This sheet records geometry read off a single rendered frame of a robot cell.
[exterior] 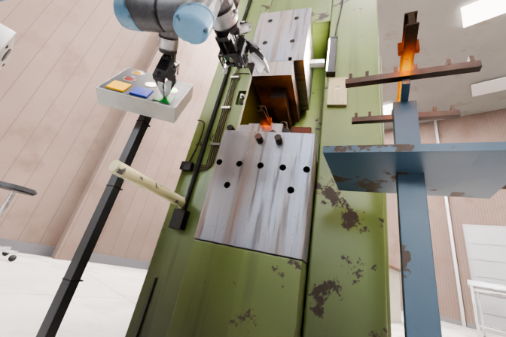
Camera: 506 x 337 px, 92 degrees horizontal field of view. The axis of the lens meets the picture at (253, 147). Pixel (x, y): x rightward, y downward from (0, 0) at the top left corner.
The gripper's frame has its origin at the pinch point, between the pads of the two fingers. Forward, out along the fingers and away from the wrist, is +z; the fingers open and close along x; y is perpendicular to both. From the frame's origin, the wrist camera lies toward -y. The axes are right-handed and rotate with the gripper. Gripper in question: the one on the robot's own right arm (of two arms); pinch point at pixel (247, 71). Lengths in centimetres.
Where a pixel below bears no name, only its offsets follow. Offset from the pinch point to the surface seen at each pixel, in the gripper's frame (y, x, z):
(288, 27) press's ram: -61, 2, 31
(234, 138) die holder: 12.2, -10.2, 24.6
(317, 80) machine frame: -66, 15, 79
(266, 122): 1.7, 1.1, 28.2
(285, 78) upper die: -27.1, 4.2, 33.0
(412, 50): 2.1, 45.9, -7.4
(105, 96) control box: 6, -65, 5
